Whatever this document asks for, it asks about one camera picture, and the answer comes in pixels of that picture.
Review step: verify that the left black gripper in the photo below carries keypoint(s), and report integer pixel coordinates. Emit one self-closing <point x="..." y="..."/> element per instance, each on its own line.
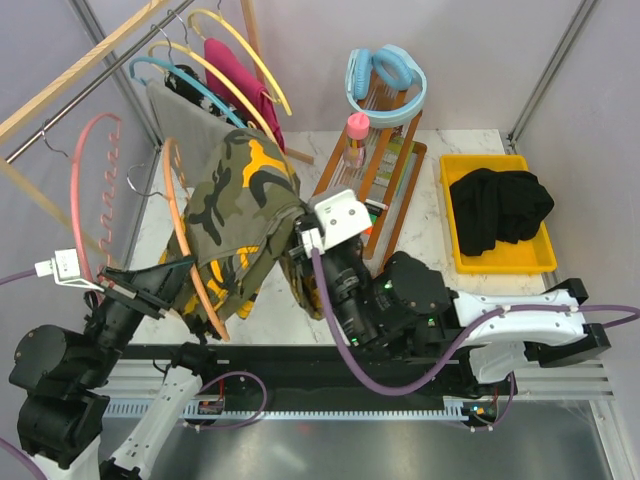
<point x="151" y="289"/>

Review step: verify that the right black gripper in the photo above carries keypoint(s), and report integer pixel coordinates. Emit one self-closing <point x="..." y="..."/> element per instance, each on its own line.
<point x="301" y="226"/>

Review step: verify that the camouflage trousers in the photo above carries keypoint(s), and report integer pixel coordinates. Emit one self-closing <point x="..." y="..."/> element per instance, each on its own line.
<point x="239" y="223"/>

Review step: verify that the pink hanger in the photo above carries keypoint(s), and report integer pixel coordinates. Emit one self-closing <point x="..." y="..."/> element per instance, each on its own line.
<point x="108" y="195"/>

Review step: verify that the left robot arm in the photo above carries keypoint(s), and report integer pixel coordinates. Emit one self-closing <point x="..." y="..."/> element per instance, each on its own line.
<point x="60" y="422"/>

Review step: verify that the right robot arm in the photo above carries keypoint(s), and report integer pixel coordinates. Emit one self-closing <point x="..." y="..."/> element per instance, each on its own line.
<point x="404" y="328"/>

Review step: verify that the grey trousers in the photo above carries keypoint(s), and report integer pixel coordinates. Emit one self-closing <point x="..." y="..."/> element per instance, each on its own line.
<point x="197" y="131"/>

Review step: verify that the outer yellow hanger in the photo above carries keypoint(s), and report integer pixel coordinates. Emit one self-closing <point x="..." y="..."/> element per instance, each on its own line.
<point x="250" y="46"/>

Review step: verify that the yellow hanger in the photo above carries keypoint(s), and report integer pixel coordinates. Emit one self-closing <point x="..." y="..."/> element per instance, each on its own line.
<point x="208" y="67"/>
<point x="250" y="46"/>

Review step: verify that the blue hanger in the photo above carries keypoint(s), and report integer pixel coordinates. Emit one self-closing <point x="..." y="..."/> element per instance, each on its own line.
<point x="187" y="73"/>

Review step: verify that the inner yellow hanger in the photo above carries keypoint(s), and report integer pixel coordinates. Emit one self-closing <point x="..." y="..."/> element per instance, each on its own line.
<point x="208" y="67"/>

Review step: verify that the magenta trousers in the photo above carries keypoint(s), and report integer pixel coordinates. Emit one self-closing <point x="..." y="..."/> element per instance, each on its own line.
<point x="222" y="58"/>

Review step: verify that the white marker pen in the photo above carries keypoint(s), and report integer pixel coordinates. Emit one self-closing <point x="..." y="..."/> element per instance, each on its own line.
<point x="374" y="207"/>

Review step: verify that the wooden desk shelf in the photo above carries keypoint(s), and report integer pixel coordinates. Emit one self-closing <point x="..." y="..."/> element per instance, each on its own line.
<point x="381" y="239"/>

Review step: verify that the green booklet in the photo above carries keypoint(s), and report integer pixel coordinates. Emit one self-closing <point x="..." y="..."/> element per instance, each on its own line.
<point x="388" y="162"/>

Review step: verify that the pink cap bottle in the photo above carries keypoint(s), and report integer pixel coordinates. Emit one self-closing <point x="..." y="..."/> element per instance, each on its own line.
<point x="357" y="130"/>

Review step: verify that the wooden clothes rack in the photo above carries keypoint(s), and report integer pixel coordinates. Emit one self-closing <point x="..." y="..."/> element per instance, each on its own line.
<point x="39" y="41"/>

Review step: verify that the yellow plastic tray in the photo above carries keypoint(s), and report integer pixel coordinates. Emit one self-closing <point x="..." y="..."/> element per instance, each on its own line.
<point x="528" y="256"/>

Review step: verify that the light blue headphones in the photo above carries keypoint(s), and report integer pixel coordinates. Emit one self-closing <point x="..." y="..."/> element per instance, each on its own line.
<point x="397" y="70"/>

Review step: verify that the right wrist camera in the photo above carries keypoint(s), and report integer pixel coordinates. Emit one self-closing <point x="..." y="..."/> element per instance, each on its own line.
<point x="339" y="215"/>

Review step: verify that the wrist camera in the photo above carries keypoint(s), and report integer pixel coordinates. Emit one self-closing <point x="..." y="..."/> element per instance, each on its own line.
<point x="65" y="269"/>
<point x="339" y="215"/>

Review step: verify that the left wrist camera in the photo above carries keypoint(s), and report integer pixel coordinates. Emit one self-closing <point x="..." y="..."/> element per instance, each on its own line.
<point x="65" y="269"/>

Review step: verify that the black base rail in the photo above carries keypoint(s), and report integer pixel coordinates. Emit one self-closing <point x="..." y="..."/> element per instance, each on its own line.
<point x="314" y="383"/>

